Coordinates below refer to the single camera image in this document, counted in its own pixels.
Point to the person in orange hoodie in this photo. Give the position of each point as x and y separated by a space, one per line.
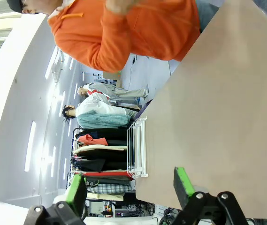
161 30

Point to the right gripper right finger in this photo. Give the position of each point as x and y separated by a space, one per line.
182 187

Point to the pale yellow garment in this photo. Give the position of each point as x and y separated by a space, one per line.
105 196

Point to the dark grey green garment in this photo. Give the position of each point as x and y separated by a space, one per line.
109 181

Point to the cream folded garment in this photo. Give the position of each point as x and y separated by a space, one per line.
100 148

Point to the white ceiling light strip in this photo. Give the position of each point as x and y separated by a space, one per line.
51 63
30 145

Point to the mannequin in grey clothes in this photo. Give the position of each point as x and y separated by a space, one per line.
124 92

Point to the rack of hanging clothes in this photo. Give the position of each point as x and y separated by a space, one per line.
100 161

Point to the dark purple cloth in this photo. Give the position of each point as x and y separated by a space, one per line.
145 107

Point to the black metal clothes rack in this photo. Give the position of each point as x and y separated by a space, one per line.
73 150

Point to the white control box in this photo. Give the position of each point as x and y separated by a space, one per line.
96 207

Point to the black folded garment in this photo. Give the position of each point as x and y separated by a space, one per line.
105 133

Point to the orange red garment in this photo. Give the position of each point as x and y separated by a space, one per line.
93 140

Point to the plaid checked garment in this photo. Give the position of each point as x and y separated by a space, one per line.
109 188

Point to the teal fuzzy garment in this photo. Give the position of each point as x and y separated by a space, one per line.
102 120

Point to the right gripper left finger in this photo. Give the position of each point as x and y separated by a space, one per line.
77 194

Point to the person's right forearm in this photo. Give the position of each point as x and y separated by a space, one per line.
114 39

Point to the person's right hand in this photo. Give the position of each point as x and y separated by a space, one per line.
121 5

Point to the person in white shirt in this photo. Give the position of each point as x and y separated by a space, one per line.
95 105

